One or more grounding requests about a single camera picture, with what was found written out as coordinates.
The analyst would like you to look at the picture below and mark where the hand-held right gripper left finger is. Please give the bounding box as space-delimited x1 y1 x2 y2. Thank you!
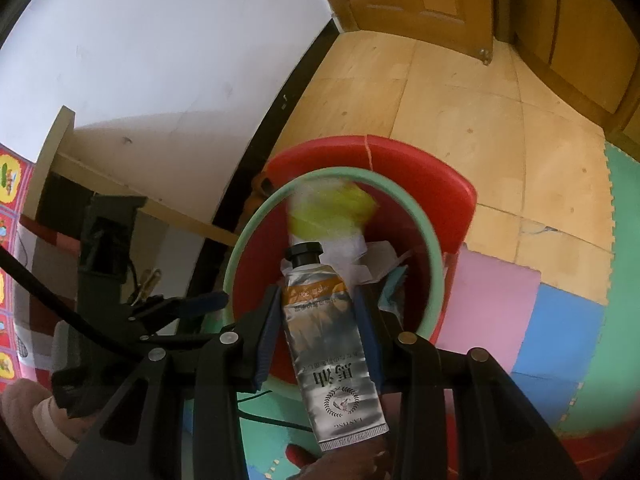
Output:
60 284 286 480

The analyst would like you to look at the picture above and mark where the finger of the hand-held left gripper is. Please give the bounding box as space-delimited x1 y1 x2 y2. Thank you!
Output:
129 290 230 332

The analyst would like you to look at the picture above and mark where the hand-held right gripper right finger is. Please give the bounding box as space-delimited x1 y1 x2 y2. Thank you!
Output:
354 291 585 480

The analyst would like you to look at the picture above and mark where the silver hand cream tube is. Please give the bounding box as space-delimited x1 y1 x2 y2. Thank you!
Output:
281 241 390 453

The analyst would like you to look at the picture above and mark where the teal printed wipes packet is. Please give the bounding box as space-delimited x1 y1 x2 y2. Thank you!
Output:
378 266 410 322

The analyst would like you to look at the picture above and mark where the red bin with green rim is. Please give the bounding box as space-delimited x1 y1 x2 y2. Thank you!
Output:
222 166 447 396

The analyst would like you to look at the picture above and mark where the yellow green wrapper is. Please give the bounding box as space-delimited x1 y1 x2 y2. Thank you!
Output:
288 179 379 242

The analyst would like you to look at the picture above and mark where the checked heart blanket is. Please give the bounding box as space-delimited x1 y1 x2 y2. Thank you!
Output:
11 210 83 378

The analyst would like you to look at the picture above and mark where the white paper sheet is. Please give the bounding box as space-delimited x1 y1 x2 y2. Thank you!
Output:
325 232 416 288

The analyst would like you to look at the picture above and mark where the red slipper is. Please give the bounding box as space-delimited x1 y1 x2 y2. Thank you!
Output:
285 441 321 467

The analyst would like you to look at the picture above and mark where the brown slipper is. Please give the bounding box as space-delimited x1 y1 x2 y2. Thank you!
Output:
249 172 275 202

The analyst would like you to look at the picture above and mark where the colourful foam floor mat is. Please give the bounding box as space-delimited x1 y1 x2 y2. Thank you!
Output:
180 140 640 480

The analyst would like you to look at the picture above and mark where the beige bedside table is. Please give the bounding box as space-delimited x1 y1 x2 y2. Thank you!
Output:
24 105 241 247

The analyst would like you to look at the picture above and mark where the red plastic stool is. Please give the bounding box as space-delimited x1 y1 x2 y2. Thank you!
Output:
264 135 478 346

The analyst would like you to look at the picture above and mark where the wooden cabinet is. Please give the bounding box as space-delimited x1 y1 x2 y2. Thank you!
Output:
510 0 640 148

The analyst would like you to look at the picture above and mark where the thick black gripper cable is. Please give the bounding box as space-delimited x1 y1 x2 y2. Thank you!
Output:
0 247 138 356

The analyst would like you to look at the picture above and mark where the thin black floor cable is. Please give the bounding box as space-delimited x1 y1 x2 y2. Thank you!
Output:
235 389 316 433

